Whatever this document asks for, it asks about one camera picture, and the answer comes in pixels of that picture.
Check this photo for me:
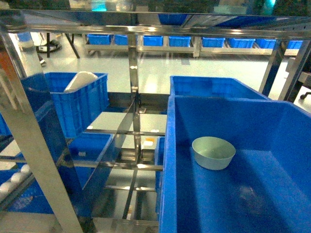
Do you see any steel rack upright post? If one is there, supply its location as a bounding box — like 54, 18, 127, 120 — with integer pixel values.
0, 30, 90, 233

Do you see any white plate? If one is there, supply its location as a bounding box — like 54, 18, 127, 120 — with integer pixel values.
64, 71, 98, 92

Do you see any blue bin behind front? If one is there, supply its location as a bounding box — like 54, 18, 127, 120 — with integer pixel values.
170, 76, 268, 100

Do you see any light green bowl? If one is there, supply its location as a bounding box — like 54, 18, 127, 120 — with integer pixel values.
191, 136, 236, 170

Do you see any large blue bin front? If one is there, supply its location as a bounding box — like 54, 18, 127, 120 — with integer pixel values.
159, 96, 311, 233

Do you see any blue bin lower shelf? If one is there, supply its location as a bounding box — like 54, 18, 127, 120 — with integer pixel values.
68, 133, 113, 189

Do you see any blue crate with plate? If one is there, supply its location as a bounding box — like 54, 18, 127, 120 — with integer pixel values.
21, 71, 110, 138

